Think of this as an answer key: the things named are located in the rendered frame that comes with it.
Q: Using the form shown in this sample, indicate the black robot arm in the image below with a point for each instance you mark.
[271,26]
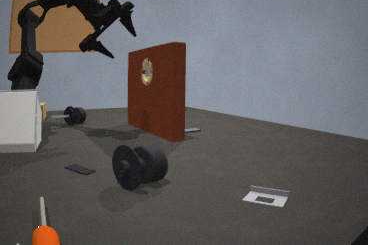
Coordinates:
[30,60]

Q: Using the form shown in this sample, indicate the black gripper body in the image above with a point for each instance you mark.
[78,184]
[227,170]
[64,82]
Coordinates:
[90,40]

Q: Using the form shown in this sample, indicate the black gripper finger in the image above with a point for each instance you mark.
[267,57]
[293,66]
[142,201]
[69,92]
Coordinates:
[127,22]
[100,48]

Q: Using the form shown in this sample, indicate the orange-handled screwdriver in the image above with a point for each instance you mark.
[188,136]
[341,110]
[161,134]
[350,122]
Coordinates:
[44,235]

